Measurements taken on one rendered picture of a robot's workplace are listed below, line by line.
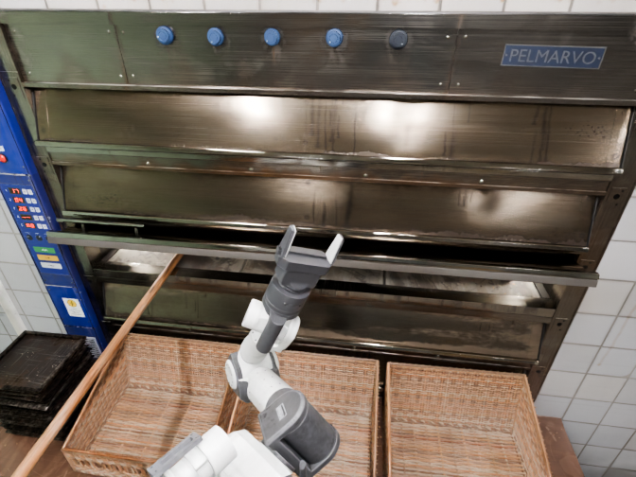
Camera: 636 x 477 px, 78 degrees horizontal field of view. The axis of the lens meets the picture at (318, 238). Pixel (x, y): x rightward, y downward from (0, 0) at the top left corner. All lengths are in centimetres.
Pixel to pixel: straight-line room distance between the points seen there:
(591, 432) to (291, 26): 202
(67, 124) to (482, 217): 138
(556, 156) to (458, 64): 38
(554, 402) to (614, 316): 50
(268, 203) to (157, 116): 44
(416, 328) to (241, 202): 84
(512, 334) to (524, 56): 100
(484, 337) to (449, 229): 53
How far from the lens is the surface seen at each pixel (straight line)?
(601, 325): 178
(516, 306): 162
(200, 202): 144
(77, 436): 194
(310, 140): 124
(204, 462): 76
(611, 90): 136
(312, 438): 91
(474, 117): 126
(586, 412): 215
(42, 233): 185
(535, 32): 125
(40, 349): 204
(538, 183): 137
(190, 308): 178
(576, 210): 147
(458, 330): 167
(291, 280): 81
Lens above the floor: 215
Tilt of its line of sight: 32 degrees down
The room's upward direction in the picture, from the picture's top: straight up
